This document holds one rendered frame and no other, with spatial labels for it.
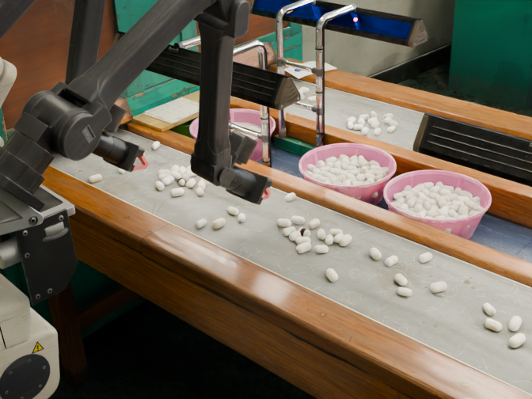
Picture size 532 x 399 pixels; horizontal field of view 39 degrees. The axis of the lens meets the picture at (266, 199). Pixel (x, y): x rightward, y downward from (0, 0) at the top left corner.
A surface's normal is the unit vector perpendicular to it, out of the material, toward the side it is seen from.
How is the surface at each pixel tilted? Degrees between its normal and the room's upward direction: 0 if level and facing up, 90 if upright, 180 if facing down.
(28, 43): 90
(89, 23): 90
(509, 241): 0
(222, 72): 103
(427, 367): 0
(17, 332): 90
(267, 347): 90
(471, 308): 0
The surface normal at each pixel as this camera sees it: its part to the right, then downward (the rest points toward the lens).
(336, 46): 0.69, 0.33
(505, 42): -0.73, 0.36
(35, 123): -0.26, -0.37
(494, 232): -0.04, -0.87
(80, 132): 0.79, 0.44
